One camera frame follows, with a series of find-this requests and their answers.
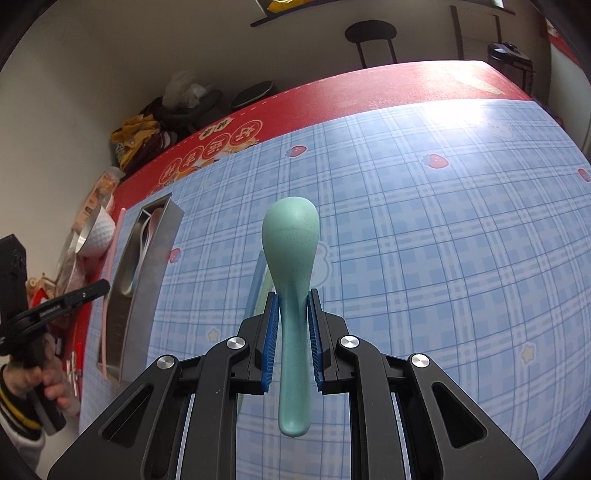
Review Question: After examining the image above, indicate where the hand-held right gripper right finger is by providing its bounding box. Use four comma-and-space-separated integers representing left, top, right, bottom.
307, 288, 539, 480

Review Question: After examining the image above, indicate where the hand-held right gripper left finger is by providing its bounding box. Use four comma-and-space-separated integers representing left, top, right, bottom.
46, 290, 280, 480

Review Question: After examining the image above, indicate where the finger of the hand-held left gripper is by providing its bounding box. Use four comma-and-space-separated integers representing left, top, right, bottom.
0, 278, 112, 344

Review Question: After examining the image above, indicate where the beige plastic spoon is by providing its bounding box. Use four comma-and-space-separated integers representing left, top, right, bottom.
121, 217, 151, 298

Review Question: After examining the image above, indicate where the stainless steel tray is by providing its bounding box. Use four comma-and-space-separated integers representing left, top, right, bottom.
97, 193, 185, 383

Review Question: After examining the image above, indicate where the teal plastic spoon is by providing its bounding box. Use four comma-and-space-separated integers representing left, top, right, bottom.
262, 196, 319, 438

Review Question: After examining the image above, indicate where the person's left forearm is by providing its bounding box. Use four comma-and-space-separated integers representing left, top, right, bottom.
0, 388, 47, 467

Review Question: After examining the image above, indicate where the person's left hand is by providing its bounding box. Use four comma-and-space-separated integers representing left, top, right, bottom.
0, 335, 77, 418

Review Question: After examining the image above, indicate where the white dimpled bowl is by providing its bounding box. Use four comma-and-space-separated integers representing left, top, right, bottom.
76, 205, 116, 257

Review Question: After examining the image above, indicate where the orange printed packet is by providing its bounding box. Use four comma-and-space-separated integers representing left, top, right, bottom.
74, 168, 125, 232

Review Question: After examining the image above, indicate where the yellow plastic bag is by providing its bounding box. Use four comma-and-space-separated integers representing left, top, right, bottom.
111, 115, 162, 171

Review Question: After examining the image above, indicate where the black bag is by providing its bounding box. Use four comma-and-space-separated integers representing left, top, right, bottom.
148, 90, 225, 137

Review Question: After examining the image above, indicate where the clear plastic bag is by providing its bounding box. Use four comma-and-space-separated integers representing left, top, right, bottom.
164, 71, 206, 109

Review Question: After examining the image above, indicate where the dark round pan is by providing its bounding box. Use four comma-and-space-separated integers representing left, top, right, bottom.
231, 80, 278, 109

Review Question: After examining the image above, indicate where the black round stool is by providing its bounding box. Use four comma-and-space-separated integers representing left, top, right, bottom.
345, 21, 399, 68

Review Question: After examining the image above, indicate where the dark window sill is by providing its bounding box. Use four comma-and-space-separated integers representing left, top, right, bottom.
249, 0, 347, 27

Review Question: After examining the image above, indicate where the yellow cloth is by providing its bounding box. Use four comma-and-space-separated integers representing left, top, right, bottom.
268, 0, 315, 14

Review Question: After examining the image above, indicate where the black rice cooker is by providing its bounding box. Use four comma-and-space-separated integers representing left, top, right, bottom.
487, 41, 536, 93

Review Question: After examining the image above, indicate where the red wall hanging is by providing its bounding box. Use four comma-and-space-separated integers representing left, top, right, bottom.
545, 18, 589, 70

